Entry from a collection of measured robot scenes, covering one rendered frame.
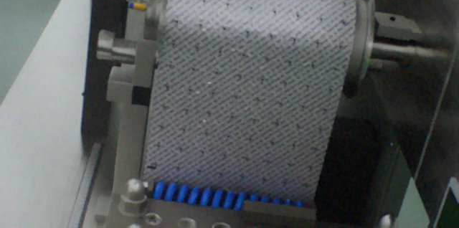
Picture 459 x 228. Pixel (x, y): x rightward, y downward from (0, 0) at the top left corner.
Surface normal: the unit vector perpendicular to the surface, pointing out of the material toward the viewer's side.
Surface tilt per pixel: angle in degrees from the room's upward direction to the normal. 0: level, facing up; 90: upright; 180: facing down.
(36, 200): 0
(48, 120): 0
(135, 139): 90
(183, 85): 90
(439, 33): 90
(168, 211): 0
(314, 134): 90
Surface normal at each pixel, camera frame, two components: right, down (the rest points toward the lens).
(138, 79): 0.01, 0.45
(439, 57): -0.99, -0.15
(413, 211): 0.17, -0.88
